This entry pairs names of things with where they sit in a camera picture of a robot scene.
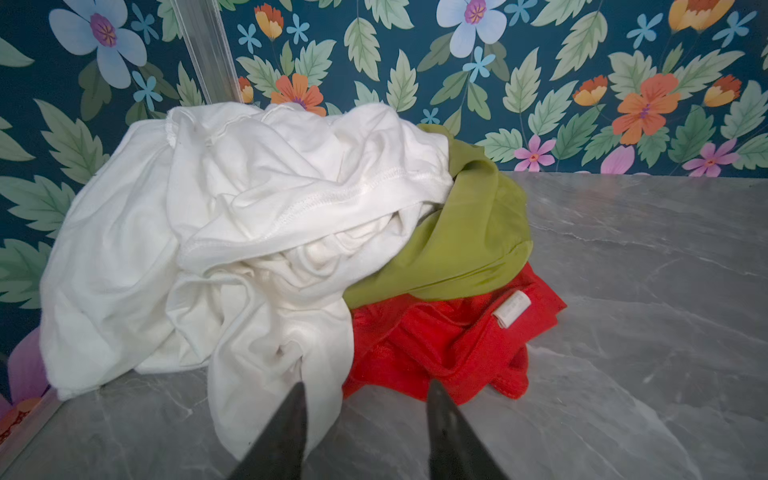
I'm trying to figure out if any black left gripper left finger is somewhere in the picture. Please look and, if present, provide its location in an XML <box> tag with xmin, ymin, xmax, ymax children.
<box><xmin>228</xmin><ymin>382</ymin><xmax>308</xmax><ymax>480</ymax></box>

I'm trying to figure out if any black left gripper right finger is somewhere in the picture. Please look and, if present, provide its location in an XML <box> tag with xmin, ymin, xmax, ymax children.
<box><xmin>426</xmin><ymin>380</ymin><xmax>508</xmax><ymax>480</ymax></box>

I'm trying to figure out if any red cloth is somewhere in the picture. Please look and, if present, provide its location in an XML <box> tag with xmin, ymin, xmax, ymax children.
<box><xmin>343</xmin><ymin>265</ymin><xmax>566</xmax><ymax>405</ymax></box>

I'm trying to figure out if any green cloth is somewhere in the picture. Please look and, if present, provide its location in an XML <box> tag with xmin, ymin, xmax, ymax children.
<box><xmin>343</xmin><ymin>125</ymin><xmax>533</xmax><ymax>309</ymax></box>

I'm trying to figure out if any white cloth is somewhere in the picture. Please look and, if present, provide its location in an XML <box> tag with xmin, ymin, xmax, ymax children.
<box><xmin>40</xmin><ymin>103</ymin><xmax>453</xmax><ymax>458</ymax></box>

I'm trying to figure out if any aluminium corner frame post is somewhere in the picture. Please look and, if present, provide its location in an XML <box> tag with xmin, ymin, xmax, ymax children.
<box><xmin>171</xmin><ymin>0</ymin><xmax>241</xmax><ymax>104</ymax></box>

